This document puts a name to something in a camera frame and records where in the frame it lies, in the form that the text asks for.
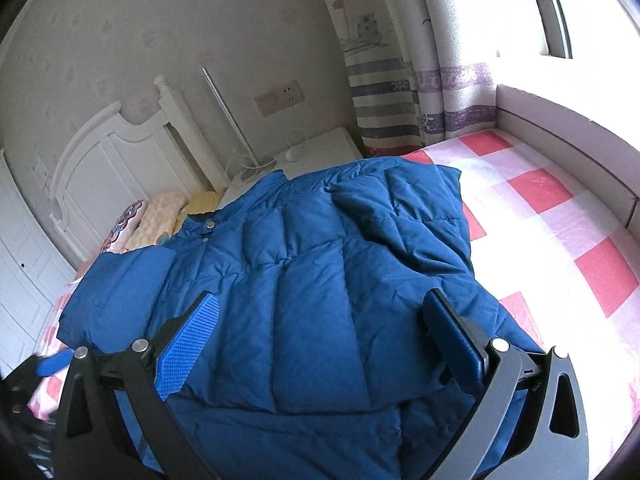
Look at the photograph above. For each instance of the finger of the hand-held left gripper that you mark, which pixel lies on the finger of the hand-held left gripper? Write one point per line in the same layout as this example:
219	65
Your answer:
52	364

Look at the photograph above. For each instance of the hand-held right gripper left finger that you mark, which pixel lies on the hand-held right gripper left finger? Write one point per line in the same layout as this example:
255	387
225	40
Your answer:
187	345

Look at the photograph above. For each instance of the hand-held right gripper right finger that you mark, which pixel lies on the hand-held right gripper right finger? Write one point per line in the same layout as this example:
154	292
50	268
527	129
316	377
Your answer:
460	347

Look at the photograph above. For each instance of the blue puffer jacket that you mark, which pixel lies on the blue puffer jacket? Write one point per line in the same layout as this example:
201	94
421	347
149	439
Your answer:
310	280

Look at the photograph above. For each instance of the white wardrobe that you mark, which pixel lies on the white wardrobe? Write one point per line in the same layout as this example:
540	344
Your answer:
25	270

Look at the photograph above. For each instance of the cream textured pillow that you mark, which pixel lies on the cream textured pillow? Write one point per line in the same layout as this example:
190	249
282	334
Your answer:
155	217

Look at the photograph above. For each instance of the floral patterned pillow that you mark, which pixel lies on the floral patterned pillow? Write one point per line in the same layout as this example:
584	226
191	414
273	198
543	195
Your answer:
122	227

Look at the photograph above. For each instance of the yellow pillow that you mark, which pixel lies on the yellow pillow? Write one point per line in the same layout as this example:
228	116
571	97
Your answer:
202	202

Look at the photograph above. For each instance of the pink white checked blanket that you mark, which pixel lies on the pink white checked blanket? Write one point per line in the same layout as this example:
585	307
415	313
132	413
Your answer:
550	220

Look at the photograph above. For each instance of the white wooden headboard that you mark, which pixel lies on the white wooden headboard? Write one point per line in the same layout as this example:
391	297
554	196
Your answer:
125	170

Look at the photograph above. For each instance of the small white oval device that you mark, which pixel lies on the small white oval device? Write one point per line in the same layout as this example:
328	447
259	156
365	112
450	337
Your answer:
295	153

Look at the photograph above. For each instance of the white nightstand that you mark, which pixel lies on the white nightstand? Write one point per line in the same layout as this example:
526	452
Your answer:
325	152

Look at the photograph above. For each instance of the white bar desk lamp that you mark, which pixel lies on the white bar desk lamp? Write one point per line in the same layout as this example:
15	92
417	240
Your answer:
220	110

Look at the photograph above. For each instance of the printed striped curtain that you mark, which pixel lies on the printed striped curtain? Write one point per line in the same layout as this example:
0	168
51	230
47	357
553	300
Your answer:
395	60

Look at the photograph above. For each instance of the window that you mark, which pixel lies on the window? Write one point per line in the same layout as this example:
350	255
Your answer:
585	5

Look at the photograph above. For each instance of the beige wall socket plate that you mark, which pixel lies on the beige wall socket plate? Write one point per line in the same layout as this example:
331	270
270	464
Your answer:
278	95

